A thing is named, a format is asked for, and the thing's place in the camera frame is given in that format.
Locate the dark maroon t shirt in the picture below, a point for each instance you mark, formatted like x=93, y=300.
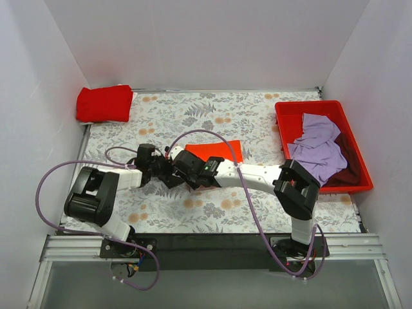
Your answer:
x=351, y=175

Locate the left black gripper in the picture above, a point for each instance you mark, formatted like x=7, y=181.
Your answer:
x=161, y=165

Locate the lavender t shirt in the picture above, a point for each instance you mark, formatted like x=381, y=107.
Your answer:
x=316, y=149

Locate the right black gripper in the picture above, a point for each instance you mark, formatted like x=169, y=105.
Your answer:
x=177, y=172

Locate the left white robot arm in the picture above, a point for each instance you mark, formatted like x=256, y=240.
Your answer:
x=92, y=197

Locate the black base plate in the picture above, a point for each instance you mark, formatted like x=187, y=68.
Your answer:
x=215, y=252

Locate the red plastic bin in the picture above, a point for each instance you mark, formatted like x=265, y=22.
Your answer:
x=289, y=118

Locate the folded red t shirt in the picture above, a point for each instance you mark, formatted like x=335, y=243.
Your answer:
x=103, y=104

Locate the orange t shirt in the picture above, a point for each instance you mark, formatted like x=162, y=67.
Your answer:
x=220, y=149

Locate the aluminium frame rail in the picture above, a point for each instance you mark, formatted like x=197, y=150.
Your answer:
x=86, y=247

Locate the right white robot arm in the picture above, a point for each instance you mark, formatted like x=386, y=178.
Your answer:
x=294, y=187

